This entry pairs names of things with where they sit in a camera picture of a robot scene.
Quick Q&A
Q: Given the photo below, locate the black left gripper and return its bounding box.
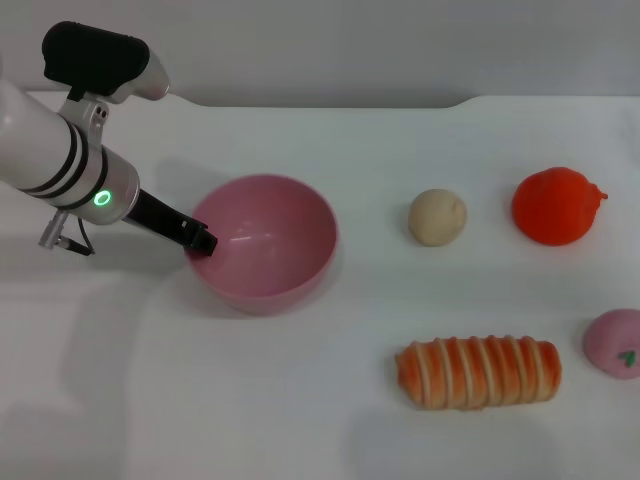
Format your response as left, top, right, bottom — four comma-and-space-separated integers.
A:
124, 188, 220, 258

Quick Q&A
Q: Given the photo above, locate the pink plastic bowl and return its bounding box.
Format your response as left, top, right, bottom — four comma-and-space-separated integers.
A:
187, 173, 341, 317

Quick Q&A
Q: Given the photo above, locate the beige egg yolk pastry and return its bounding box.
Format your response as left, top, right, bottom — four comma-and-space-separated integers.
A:
407, 188, 469, 248

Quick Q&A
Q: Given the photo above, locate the orange striped bread roll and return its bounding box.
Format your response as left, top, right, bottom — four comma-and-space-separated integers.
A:
394, 335, 564, 413

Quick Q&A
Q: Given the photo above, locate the orange red persimmon toy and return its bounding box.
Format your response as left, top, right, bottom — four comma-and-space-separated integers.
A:
511, 166, 610, 248

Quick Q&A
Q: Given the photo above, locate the pink peach bun toy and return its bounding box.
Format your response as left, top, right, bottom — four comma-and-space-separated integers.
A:
583, 308, 640, 382

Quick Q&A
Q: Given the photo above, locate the left arm cable with connector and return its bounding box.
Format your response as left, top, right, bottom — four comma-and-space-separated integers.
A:
38, 209, 97, 258

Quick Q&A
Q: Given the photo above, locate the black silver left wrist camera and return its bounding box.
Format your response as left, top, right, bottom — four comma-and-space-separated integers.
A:
41, 20, 172, 104

